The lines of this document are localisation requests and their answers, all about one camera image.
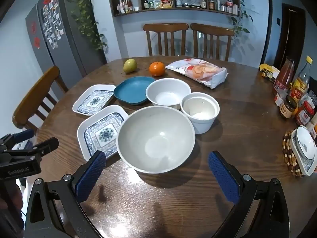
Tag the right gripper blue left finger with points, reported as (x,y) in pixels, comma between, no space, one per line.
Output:
(87,175)

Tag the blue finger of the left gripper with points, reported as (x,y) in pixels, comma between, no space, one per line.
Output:
(23,136)
(45,147)

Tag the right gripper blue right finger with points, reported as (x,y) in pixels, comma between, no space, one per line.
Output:
(235,186)

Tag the patterned square plate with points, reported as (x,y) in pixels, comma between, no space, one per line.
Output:
(99,132)
(94,99)

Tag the large white bowl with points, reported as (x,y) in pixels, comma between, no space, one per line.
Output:
(156,139)

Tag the blue plate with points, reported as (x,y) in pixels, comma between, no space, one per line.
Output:
(133,90)

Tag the medium white bowl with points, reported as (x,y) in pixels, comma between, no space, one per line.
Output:
(167,92)

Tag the person's left hand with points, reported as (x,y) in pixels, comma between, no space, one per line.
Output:
(16,198)

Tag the wooden chair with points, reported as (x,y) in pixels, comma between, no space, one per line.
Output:
(168,29)
(34,99)
(211,40)

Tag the wooden bead trivet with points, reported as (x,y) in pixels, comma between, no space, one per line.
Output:
(289,156)

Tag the small white ramekin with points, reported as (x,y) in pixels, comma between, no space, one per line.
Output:
(201,109)

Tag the stacked patterned dishes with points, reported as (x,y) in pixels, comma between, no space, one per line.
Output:
(304,149)

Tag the brown sauce jar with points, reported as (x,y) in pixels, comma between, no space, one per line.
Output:
(287,107)

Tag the red label chili jar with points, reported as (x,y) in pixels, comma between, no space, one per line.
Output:
(304,113)

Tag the snack bag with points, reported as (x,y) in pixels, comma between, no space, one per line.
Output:
(201,71)

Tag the red sauce bottle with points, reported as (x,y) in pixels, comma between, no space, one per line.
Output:
(283,80)

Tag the grey refrigerator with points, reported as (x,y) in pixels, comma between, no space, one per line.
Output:
(56,41)

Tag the yellow snack packet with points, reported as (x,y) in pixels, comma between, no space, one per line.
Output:
(269,72)

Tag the yellow cap oil bottle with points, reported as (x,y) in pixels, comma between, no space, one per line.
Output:
(300,85)

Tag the green pear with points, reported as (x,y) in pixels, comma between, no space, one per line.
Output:
(130,66)

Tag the orange fruit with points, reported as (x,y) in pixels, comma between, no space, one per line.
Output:
(157,69)

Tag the hanging green vine plant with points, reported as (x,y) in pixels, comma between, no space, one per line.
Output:
(84,18)

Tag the back right wooden chair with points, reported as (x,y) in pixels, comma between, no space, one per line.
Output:
(211,40)

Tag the back left wooden chair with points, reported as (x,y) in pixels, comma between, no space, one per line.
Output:
(168,29)

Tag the right green potted plant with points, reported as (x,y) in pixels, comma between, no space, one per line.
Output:
(240,19)

